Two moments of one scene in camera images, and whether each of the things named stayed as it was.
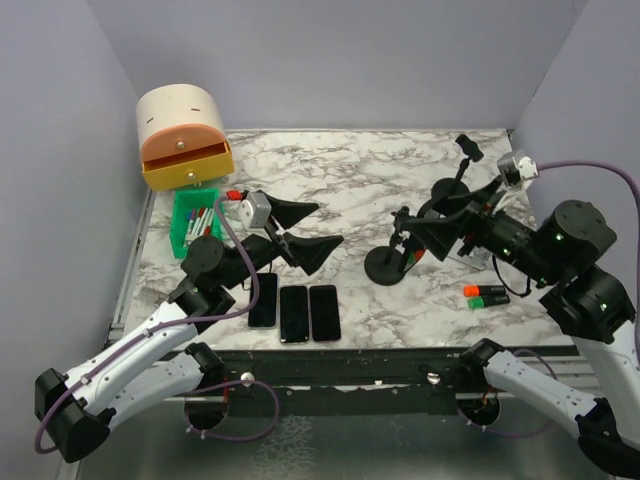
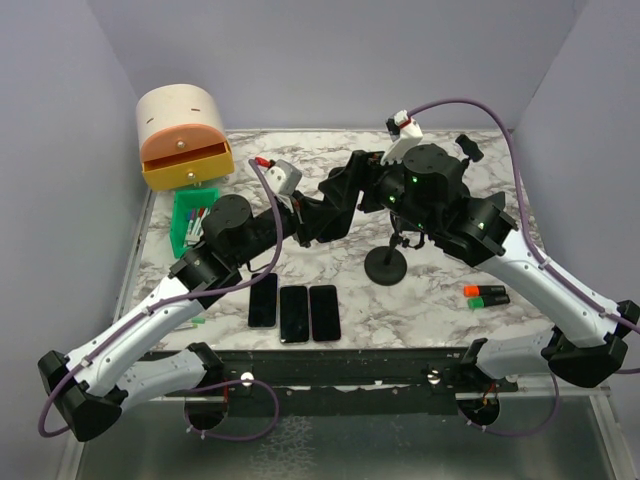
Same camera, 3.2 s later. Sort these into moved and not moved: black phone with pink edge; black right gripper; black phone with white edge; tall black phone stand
Moved: black right gripper
Not moved: black phone with pink edge; tall black phone stand; black phone with white edge
